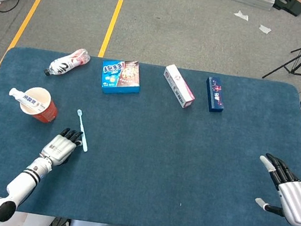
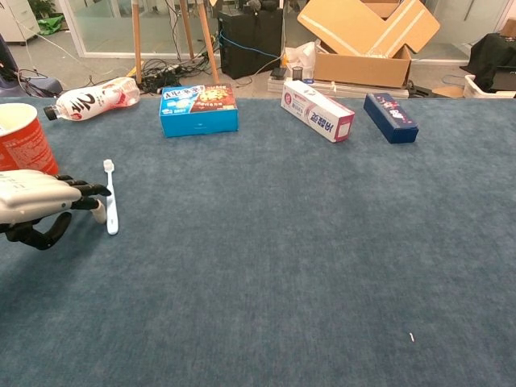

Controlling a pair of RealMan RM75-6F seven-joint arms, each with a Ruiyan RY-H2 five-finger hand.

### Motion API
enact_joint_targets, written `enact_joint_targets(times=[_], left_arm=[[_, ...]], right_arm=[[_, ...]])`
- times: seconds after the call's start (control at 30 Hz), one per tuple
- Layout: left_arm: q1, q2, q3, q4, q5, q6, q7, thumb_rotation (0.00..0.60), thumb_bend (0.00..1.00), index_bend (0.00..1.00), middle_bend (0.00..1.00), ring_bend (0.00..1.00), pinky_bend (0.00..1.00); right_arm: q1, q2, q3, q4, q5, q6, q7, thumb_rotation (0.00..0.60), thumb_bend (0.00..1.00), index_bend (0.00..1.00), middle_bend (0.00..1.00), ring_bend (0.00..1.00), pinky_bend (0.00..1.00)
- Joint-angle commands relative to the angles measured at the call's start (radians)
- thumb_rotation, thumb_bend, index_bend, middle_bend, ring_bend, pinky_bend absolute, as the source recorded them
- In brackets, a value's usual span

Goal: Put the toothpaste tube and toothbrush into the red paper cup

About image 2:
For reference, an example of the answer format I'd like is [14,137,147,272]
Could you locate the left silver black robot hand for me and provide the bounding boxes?
[0,169,113,252]

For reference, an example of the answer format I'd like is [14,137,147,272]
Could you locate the red paper cup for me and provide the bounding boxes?
[0,102,60,177]

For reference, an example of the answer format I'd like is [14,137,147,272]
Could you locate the light blue toothbrush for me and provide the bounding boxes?
[102,159,120,236]

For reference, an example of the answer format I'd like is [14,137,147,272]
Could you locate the white pink toothpaste box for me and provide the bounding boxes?
[280,79,356,144]

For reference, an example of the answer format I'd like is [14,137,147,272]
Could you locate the plastic bottle white red label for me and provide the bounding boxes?
[43,76,141,122]

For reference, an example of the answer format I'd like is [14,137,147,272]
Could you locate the dark blue machine housing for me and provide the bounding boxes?
[0,34,64,98]

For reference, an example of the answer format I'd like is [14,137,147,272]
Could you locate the green bag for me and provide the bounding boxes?
[35,15,65,36]

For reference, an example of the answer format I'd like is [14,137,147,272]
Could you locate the white cabinet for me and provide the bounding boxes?
[0,0,41,44]

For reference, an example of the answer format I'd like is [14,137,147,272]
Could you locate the blue cookie box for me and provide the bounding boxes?
[159,83,239,139]

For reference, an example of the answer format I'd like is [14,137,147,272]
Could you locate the wooden tripod legs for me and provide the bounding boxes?
[131,0,221,85]

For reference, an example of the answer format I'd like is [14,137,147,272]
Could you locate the green potted plant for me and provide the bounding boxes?
[27,0,57,19]

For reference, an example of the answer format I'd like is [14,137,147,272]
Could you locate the blue table mat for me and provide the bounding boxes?
[0,95,516,387]

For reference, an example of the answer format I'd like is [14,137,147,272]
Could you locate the black computer tower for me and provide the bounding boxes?
[217,6,285,81]

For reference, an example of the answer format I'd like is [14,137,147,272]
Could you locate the white plastic bag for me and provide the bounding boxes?
[283,40,318,80]

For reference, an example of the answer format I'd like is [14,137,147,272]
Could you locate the open cardboard box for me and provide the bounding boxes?
[297,0,441,89]

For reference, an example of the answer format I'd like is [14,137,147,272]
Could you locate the dark blue narrow box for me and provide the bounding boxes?
[363,92,420,144]

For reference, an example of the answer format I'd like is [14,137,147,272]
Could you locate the flat brown cardboard piece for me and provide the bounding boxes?
[434,85,464,99]

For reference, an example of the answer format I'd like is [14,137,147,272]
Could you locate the white plastic crate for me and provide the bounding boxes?
[463,74,516,99]

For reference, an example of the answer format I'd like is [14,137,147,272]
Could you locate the black cloth covered object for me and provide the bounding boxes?
[469,32,516,93]

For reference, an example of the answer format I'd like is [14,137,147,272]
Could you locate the tangled floor cables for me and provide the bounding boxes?
[140,56,221,96]

